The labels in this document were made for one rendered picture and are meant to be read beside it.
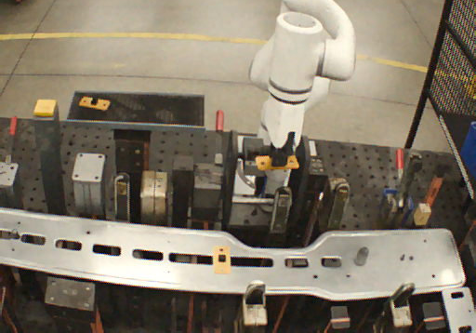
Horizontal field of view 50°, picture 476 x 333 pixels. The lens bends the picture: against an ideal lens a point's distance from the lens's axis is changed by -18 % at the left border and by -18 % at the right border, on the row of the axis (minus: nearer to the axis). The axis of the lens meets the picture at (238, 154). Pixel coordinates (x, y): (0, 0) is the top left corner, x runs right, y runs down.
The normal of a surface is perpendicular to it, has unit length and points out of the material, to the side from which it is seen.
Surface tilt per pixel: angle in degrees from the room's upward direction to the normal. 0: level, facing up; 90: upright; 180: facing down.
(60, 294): 0
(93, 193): 90
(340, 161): 0
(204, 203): 90
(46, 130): 90
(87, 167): 0
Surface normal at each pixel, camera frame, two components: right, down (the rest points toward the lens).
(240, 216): 0.12, -0.75
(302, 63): -0.01, 0.64
